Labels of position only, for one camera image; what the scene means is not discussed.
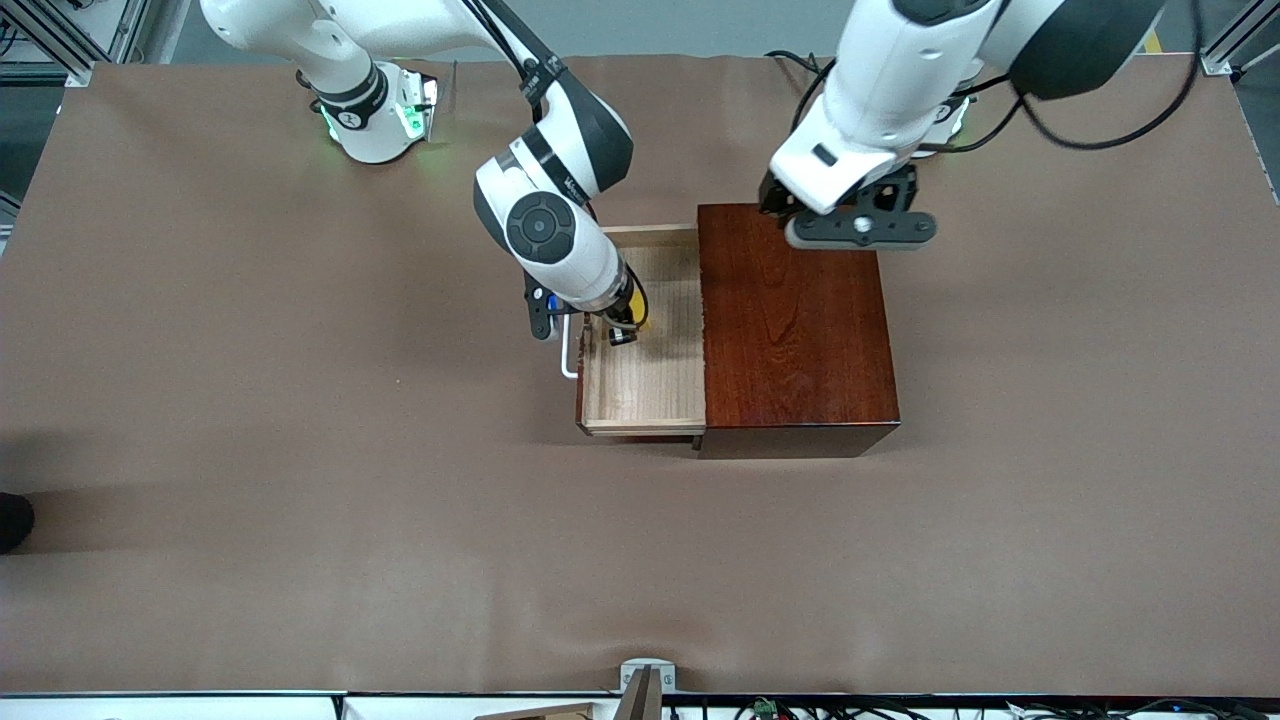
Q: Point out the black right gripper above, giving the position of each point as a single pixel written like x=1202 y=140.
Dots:
x=622 y=322

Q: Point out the white table edge rail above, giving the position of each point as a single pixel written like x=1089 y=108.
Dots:
x=200 y=708

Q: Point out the brown cardboard piece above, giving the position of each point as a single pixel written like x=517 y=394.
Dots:
x=540 y=712

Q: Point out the black ribbed round object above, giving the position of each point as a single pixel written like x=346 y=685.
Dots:
x=12 y=522

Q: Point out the brown table cover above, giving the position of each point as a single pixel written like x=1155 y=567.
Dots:
x=400 y=550

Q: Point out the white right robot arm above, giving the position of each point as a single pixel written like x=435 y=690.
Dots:
x=590 y=255

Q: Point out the aluminium frame post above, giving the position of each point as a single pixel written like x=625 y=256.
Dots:
x=60 y=40
x=1235 y=45

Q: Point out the silver metal bracket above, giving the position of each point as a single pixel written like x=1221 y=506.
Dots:
x=647 y=675

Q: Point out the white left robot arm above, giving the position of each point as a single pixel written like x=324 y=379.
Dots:
x=900 y=70

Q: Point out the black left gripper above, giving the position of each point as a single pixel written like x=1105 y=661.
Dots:
x=773 y=199

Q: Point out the dark red wooden cabinet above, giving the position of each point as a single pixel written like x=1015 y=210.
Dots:
x=800 y=320

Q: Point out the small green connector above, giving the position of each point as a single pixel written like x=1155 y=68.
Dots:
x=765 y=707

